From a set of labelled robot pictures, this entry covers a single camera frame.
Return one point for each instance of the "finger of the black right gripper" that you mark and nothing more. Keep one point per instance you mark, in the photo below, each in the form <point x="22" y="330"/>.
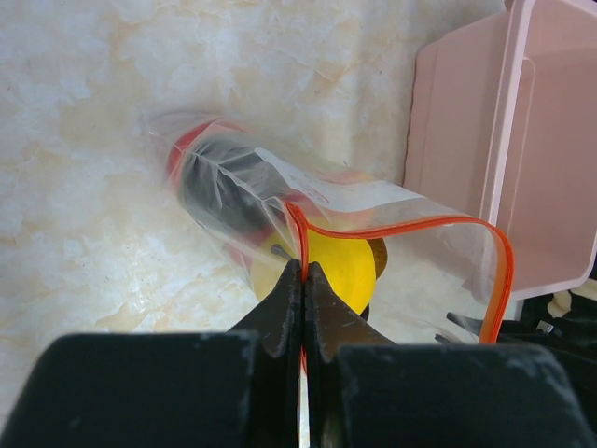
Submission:
<point x="468" y="330"/>

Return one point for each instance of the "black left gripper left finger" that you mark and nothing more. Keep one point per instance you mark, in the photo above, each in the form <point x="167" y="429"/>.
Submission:
<point x="238" y="388"/>

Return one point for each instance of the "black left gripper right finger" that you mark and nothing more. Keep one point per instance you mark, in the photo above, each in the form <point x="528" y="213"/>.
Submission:
<point x="367" y="391"/>

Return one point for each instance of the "clear zip bag orange zipper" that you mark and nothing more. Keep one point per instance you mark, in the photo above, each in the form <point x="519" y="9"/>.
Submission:
<point x="439" y="260"/>

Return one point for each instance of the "orange brown fruit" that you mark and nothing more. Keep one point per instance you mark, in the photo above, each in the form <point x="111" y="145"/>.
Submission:
<point x="380" y="255"/>

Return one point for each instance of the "yellow lemon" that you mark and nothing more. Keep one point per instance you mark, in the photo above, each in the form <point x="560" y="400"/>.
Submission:
<point x="348" y="264"/>

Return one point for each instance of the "pink plastic bin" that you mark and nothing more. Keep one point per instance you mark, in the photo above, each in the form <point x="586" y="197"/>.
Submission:
<point x="503" y="127"/>

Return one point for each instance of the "dark purple fruit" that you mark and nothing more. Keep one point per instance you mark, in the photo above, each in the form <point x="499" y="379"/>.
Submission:
<point x="217" y="200"/>

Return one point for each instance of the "red apple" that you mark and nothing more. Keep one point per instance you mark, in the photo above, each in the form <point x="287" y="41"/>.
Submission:
<point x="183" y="144"/>

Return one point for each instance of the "black floral blanket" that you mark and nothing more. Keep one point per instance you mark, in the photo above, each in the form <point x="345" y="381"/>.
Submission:
<point x="565" y="323"/>

